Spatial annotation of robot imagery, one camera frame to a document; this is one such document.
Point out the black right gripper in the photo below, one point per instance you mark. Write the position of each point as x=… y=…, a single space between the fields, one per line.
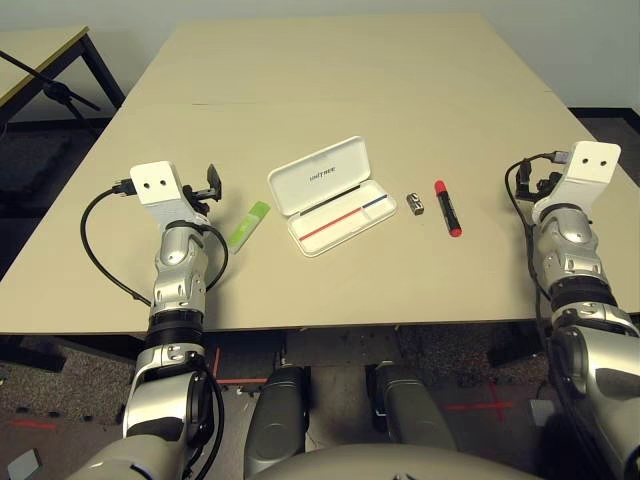
x=542 y=186

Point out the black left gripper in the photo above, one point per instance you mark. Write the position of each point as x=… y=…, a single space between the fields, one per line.
x=196 y=197

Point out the green highlighter pen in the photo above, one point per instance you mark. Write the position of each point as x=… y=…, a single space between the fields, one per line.
x=247 y=227

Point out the black marker red cap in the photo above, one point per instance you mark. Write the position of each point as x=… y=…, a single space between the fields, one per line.
x=446 y=207

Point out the white Unitree pencil case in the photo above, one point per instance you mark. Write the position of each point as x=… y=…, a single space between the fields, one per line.
x=320 y=180

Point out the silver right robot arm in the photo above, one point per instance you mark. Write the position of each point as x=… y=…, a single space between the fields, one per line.
x=570 y=240

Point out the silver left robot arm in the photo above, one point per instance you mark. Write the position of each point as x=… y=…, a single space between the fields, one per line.
x=175 y=280

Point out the black tripod stand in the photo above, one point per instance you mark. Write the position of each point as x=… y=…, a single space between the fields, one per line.
x=57 y=90

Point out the black table underframe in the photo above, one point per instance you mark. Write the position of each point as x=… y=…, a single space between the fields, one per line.
x=340 y=345

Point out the beige side table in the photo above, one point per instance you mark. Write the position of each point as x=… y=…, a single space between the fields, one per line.
x=30 y=55

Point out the grey floor plate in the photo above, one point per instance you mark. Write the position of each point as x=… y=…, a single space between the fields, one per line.
x=25 y=462
x=540 y=412

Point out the grey left robot leg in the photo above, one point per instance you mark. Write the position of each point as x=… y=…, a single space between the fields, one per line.
x=275 y=425

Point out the grey robot leg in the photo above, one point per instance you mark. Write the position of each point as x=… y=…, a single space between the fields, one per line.
x=410 y=410
x=275 y=425

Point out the grey right robot leg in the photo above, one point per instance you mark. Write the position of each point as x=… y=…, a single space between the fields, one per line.
x=410 y=410

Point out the grey robot torso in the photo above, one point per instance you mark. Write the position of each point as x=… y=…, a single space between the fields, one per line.
x=390 y=465

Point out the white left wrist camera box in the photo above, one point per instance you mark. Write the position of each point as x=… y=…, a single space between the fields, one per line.
x=155 y=182

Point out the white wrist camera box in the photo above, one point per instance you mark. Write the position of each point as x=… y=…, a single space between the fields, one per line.
x=155 y=182
x=592 y=162

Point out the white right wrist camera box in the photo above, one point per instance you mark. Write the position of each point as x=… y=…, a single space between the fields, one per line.
x=592 y=162

